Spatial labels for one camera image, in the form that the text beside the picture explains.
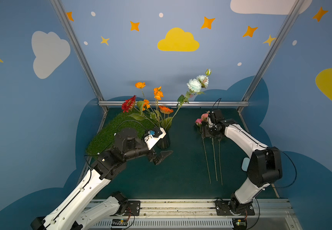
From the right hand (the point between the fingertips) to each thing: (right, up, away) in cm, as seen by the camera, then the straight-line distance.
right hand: (210, 131), depth 92 cm
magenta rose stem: (-2, -14, +3) cm, 15 cm away
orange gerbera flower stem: (-28, +7, -7) cm, 30 cm away
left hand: (-29, -1, -30) cm, 42 cm away
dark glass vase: (-30, -7, +1) cm, 31 cm away
